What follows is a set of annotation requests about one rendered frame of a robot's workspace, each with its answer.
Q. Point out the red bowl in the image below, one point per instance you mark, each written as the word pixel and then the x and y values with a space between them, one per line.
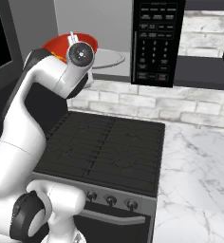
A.
pixel 55 44

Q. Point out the black oven door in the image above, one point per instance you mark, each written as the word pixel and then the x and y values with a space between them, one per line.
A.
pixel 117 232

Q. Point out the black cooker knob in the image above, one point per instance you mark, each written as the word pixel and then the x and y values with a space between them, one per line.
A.
pixel 111 199
pixel 131 204
pixel 91 196

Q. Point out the grey round microwave turntable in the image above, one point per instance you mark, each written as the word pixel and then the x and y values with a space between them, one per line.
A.
pixel 109 58

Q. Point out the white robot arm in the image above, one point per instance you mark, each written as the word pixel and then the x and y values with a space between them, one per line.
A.
pixel 28 126

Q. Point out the black microwave oven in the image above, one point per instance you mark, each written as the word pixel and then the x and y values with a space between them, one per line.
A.
pixel 155 41

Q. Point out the microwave start button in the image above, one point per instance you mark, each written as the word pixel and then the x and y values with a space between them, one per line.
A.
pixel 142 75

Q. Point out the dark microwave door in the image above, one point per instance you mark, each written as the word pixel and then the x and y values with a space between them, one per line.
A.
pixel 9 38

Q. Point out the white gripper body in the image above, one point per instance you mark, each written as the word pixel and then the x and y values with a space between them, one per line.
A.
pixel 72 38

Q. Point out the black and grey cooker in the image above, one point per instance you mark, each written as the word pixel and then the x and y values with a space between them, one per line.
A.
pixel 107 148

